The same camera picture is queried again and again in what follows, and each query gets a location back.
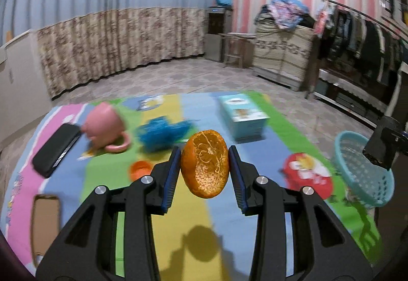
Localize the low cabinet with lace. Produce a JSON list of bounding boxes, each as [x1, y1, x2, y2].
[[314, 68, 392, 129]]

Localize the white pole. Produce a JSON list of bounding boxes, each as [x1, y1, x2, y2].
[[387, 61, 408, 116]]

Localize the cartoon printed table mat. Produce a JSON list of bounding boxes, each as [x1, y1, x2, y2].
[[0, 91, 383, 281]]

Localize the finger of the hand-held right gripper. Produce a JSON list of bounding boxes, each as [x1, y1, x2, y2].
[[363, 115, 401, 171]]

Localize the pink cup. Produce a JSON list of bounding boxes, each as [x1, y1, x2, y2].
[[81, 102, 131, 152]]

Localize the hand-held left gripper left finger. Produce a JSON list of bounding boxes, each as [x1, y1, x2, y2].
[[35, 145, 182, 281]]

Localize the white chest freezer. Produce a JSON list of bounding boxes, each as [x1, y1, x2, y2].
[[0, 29, 48, 141]]

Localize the cabinet with woven cover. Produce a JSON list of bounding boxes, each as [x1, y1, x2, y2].
[[253, 18, 314, 92]]

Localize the grey water dispenser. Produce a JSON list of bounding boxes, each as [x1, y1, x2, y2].
[[207, 5, 233, 62]]

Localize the rack of hanging clothes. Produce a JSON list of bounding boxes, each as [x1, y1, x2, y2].
[[314, 0, 408, 84]]

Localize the floral beige curtain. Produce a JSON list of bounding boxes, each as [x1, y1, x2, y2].
[[36, 7, 206, 100]]

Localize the small metal stool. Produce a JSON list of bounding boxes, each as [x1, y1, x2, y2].
[[220, 33, 256, 68]]

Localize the orange peel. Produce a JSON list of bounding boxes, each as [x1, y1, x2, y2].
[[181, 130, 230, 199]]

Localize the pile of clothes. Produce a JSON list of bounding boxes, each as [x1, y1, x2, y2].
[[255, 0, 314, 30]]

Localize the teal tissue box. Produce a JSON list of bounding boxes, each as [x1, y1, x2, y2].
[[218, 94, 268, 141]]

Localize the brown wooden board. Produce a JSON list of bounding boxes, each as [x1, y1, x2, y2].
[[30, 194, 61, 269]]

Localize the teal plastic basket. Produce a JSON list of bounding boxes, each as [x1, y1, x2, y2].
[[331, 131, 394, 208]]

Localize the black rectangular case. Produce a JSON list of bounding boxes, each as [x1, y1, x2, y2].
[[32, 123, 82, 178]]

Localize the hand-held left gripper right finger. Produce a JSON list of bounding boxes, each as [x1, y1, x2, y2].
[[228, 145, 373, 281]]

